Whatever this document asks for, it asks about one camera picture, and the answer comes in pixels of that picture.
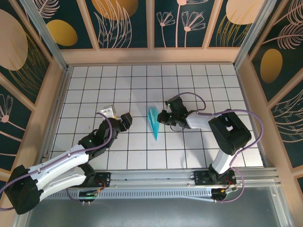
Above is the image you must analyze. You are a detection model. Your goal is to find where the light blue paper sheet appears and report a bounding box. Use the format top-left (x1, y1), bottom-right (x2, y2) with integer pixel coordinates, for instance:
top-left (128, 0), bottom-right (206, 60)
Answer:
top-left (147, 106), bottom-right (161, 142)

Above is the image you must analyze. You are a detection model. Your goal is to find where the grey metal sheet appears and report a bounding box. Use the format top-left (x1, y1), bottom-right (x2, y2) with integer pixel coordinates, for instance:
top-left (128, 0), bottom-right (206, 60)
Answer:
top-left (13, 185), bottom-right (293, 227)

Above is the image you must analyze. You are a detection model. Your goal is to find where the purple cable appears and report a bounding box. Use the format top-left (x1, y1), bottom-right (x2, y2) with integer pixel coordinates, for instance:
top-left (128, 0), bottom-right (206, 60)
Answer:
top-left (0, 112), bottom-right (112, 211)
top-left (177, 92), bottom-right (264, 204)

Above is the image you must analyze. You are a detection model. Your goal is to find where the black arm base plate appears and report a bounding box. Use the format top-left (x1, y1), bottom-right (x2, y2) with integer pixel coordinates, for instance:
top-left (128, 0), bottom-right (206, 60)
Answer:
top-left (194, 170), bottom-right (237, 186)
top-left (93, 172), bottom-right (111, 188)

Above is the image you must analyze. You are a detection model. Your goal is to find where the aluminium side rail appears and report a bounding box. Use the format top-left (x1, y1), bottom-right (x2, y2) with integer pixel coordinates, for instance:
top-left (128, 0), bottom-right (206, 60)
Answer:
top-left (234, 66), bottom-right (271, 169)
top-left (35, 67), bottom-right (73, 171)

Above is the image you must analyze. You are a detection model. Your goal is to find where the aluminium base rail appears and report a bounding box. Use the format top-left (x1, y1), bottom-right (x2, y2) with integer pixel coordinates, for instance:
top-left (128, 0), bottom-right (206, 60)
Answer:
top-left (23, 167), bottom-right (281, 190)

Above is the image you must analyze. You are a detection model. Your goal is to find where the control board with wires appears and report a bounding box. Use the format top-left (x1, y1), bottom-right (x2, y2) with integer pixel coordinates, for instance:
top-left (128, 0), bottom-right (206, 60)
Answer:
top-left (78, 188), bottom-right (100, 206)
top-left (211, 184), bottom-right (239, 203)

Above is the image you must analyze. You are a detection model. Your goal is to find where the grey slotted cable duct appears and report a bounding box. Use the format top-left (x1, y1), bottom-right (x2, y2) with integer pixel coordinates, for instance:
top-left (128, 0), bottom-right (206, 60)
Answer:
top-left (33, 188), bottom-right (215, 203)

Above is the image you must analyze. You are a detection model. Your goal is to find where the aluminium corner post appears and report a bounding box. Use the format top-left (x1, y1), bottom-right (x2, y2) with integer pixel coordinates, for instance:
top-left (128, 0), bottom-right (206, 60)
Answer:
top-left (233, 0), bottom-right (278, 69)
top-left (18, 0), bottom-right (71, 71)

